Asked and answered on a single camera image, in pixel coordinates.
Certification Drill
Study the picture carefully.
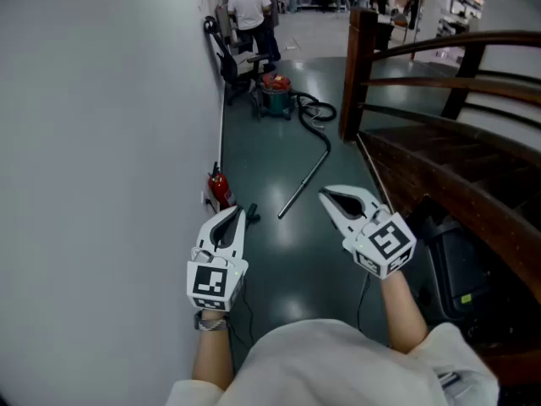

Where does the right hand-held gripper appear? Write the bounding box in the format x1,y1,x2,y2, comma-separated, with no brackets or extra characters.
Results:
317,184,418,281

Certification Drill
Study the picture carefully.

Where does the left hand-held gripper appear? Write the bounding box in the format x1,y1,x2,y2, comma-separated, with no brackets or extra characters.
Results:
186,205,249,313

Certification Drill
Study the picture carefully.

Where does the vacuum hose and metal wand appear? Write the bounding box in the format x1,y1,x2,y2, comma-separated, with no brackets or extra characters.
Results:
277,149,331,220

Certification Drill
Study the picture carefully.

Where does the black vacuum cleaner hose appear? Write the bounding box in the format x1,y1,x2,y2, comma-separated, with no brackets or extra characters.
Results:
291,91,338,152

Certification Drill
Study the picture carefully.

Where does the red green vacuum cleaner canister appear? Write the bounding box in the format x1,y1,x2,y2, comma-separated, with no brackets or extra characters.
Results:
256,73,296,121

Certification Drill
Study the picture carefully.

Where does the person's left forearm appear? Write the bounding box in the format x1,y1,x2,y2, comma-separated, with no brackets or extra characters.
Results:
192,310,236,392

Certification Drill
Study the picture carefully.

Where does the person's right forearm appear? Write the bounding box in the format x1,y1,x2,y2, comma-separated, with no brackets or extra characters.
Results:
380,271,430,354

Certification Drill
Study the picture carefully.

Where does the red fire extinguisher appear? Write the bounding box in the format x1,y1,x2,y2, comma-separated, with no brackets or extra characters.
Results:
206,162,238,211

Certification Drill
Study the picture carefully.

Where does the wristwatch with woven band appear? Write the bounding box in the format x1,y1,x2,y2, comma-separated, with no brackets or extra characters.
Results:
194,310,231,332

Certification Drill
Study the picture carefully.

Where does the black case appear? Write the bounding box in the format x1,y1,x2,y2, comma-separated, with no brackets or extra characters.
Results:
405,196,500,325

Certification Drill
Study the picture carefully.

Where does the person's white shirt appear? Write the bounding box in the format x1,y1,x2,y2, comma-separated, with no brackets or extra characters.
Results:
164,318,502,406

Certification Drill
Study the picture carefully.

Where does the black office chair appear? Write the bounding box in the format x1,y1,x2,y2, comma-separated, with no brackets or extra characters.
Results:
203,14,271,107

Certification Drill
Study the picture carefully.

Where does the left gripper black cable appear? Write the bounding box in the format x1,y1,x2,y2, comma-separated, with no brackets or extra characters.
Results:
230,285,255,351

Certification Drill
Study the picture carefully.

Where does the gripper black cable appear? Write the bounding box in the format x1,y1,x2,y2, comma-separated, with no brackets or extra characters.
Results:
230,285,255,351
357,272,373,333

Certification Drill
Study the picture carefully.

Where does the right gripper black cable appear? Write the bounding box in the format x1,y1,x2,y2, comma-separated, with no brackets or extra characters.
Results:
357,272,373,333

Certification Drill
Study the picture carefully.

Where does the thin white cord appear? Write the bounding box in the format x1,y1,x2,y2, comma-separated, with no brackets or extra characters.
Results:
309,103,329,129

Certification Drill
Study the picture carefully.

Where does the wooden newel post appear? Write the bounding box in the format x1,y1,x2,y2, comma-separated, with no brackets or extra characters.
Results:
339,8,379,143

